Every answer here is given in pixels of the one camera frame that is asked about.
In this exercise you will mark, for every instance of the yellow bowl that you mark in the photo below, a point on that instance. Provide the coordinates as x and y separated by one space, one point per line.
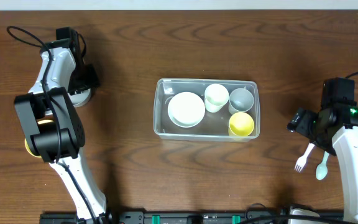
45 121

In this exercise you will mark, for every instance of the grey cup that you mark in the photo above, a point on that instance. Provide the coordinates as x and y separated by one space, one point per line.
240 100

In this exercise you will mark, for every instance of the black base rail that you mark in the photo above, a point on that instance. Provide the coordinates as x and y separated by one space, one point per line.
204 217

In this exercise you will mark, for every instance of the pale green plastic spoon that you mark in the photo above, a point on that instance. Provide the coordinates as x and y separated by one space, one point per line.
322 169

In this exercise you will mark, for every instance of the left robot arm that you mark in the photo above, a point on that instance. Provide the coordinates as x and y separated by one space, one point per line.
52 128

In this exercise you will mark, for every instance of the clear plastic container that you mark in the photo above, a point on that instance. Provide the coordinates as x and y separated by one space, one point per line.
214 126

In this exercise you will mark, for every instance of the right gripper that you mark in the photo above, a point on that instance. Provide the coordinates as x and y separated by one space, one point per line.
301 121

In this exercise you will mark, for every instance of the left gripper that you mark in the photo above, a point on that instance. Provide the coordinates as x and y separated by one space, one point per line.
94 79

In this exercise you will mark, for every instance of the grey bowl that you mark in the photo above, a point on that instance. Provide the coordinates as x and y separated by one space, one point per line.
80 99

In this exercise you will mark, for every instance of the white bowl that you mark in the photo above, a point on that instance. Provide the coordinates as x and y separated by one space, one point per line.
186 109

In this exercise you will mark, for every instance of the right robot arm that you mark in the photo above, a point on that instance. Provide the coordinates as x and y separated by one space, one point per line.
334 129

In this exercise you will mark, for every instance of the white cup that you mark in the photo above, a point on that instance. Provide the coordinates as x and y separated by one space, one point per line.
215 97

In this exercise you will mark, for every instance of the yellow cup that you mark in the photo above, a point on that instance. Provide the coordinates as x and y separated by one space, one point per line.
240 124

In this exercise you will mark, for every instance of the pale pink plastic fork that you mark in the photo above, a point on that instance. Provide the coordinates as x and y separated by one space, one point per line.
302 160

